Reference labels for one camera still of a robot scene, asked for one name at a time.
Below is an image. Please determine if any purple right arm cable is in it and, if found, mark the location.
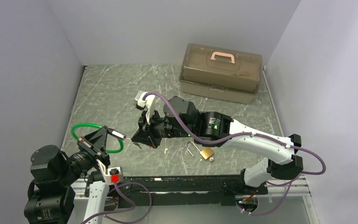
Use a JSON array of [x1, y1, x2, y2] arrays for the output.
[[142, 91, 327, 217]]

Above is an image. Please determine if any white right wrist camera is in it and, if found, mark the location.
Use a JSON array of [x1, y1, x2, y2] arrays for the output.
[[134, 91, 157, 125]]

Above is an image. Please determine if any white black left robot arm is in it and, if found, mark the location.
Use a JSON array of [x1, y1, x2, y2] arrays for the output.
[[24, 126, 110, 224]]

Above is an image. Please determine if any beige plastic toolbox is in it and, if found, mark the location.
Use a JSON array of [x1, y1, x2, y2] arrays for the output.
[[179, 43, 263, 104]]

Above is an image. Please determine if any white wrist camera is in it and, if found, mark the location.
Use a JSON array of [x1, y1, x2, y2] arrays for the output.
[[134, 91, 157, 125], [97, 160, 124, 185]]

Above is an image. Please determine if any brass padlock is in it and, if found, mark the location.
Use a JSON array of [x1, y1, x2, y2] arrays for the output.
[[185, 141, 214, 160]]

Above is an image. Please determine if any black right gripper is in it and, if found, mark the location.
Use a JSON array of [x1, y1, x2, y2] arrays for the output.
[[131, 107, 194, 149]]

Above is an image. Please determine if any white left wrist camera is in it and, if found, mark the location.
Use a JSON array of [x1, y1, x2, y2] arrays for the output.
[[97, 160, 124, 185]]

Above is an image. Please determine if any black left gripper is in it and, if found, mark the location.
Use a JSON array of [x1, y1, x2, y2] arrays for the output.
[[58, 126, 110, 183]]

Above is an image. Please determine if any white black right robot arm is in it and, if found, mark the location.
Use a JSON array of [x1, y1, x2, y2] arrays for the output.
[[131, 92, 303, 194]]

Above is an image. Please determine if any green cable loop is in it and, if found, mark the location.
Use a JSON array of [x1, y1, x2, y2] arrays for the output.
[[71, 123, 127, 154]]

